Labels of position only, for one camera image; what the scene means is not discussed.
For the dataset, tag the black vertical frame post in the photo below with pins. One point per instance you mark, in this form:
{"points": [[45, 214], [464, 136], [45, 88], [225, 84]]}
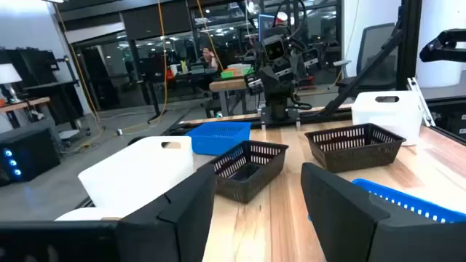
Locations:
{"points": [[409, 43]]}

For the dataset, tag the black table frame rail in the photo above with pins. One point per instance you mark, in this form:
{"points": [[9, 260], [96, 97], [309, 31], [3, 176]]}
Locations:
{"points": [[327, 115]]}

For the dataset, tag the blue computer monitor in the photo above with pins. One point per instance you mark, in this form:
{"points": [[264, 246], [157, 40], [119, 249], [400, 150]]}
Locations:
{"points": [[265, 27]]}

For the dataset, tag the blue plastic slotted basket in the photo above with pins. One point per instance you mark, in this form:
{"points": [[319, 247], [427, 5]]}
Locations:
{"points": [[218, 140], [366, 184]]}

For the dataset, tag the white plastic storage bin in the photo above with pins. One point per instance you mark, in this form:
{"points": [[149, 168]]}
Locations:
{"points": [[400, 113], [138, 174]]}

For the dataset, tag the grey office chair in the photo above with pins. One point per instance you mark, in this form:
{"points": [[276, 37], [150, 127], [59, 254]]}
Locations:
{"points": [[375, 54]]}

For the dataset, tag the green plastic bin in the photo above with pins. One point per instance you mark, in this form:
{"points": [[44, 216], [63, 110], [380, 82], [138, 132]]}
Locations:
{"points": [[226, 74]]}

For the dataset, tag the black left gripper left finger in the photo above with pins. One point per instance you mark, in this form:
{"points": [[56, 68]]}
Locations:
{"points": [[182, 218]]}

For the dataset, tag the silver aluminium bracket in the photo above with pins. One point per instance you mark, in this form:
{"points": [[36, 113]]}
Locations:
{"points": [[420, 102]]}

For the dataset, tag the black diagonal frame strut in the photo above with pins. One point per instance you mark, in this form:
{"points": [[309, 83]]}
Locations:
{"points": [[364, 67]]}

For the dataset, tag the wooden work table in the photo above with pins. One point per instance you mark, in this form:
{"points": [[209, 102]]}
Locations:
{"points": [[229, 85]]}

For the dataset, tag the small can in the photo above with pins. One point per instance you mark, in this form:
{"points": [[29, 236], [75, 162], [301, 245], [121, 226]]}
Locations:
{"points": [[119, 131]]}

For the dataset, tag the white table lamp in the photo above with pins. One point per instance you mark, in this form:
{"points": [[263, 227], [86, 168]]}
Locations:
{"points": [[9, 74]]}

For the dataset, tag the wooden desk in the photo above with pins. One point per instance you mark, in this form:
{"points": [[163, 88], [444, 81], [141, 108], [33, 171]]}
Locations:
{"points": [[22, 103]]}

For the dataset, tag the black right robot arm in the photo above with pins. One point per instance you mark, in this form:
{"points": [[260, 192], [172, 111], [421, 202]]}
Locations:
{"points": [[278, 94]]}

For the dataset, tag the person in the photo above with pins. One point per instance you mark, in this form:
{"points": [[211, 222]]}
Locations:
{"points": [[208, 58]]}

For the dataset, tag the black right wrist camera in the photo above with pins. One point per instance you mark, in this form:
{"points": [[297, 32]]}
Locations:
{"points": [[273, 48]]}

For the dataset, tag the black shelf rack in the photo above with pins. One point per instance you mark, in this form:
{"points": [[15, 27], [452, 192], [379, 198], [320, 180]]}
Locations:
{"points": [[47, 69]]}

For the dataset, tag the black plastic slotted basket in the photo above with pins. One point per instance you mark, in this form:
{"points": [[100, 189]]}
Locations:
{"points": [[236, 191], [356, 160]]}

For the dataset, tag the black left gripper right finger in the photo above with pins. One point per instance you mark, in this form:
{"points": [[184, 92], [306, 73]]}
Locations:
{"points": [[338, 218]]}

